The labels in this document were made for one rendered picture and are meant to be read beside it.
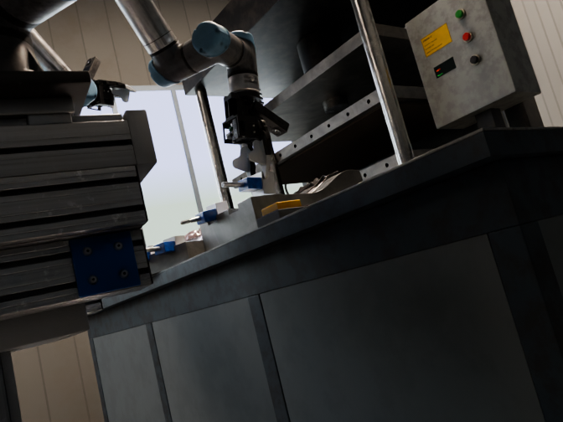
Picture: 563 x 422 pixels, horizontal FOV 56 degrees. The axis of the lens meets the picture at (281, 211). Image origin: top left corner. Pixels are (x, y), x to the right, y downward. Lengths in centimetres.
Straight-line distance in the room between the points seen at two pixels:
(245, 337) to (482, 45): 115
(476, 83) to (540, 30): 189
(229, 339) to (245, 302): 14
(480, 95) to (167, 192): 275
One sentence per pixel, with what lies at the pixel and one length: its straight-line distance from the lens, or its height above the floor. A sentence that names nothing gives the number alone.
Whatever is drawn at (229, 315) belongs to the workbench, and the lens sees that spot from 133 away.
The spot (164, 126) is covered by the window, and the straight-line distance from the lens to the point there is 425.
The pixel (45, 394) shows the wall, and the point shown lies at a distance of 378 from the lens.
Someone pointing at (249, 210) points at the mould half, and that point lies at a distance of 122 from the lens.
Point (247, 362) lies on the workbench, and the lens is 131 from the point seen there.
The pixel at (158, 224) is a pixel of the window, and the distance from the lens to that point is 399.
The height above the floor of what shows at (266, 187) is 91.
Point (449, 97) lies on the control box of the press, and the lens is 189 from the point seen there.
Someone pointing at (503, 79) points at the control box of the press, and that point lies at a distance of 179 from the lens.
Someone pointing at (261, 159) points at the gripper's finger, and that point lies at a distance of 125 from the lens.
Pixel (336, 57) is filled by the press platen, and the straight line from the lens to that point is 221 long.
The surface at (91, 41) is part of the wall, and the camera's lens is 446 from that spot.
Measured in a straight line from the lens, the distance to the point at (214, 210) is 135.
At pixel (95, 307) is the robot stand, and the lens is 129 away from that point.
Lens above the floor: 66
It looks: 9 degrees up
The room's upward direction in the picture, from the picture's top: 14 degrees counter-clockwise
